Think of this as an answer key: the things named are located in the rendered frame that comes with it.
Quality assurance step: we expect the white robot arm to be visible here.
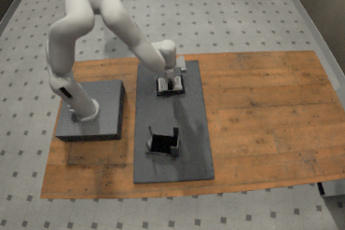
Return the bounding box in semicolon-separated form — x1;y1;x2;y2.
46;0;186;121

